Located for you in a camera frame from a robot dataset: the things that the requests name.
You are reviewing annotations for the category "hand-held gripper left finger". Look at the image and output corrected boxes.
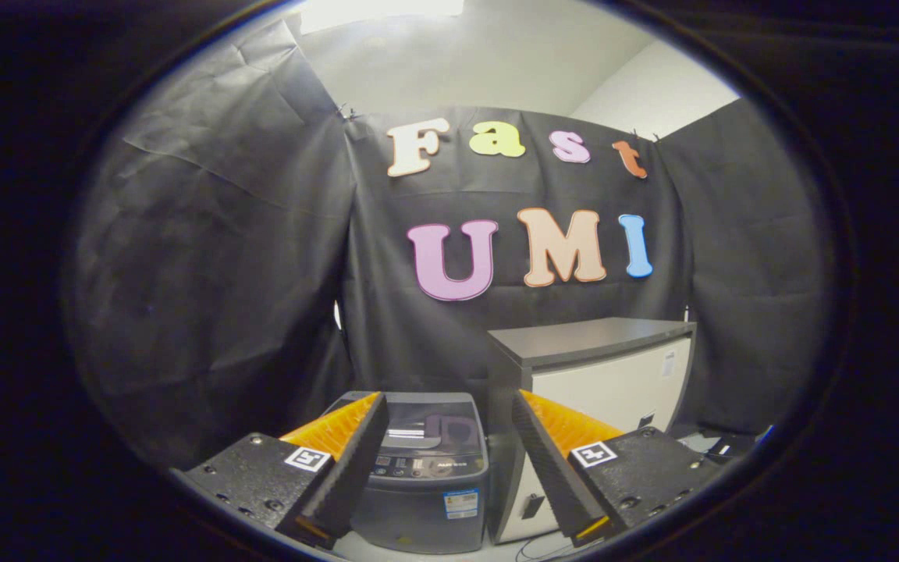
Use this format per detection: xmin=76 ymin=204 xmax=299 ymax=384
xmin=184 ymin=390 xmax=389 ymax=550

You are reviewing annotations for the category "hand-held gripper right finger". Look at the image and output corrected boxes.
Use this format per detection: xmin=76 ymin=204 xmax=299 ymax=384
xmin=512 ymin=389 xmax=723 ymax=547

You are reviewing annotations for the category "grey washing machine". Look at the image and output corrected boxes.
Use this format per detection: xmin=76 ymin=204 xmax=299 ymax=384
xmin=323 ymin=390 xmax=491 ymax=555

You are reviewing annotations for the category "dark washing machine lid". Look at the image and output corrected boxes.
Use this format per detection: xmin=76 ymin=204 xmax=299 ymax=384
xmin=332 ymin=392 xmax=488 ymax=455

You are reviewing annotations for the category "white cabinet with grey top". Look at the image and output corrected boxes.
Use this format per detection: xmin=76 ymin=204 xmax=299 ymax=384
xmin=487 ymin=316 xmax=698 ymax=545

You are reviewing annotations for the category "black backdrop cloth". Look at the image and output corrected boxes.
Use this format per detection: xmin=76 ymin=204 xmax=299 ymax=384
xmin=67 ymin=20 xmax=837 ymax=469

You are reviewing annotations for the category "tangle of thin floor cables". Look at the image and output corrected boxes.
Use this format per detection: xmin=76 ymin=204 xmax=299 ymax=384
xmin=516 ymin=535 xmax=575 ymax=562

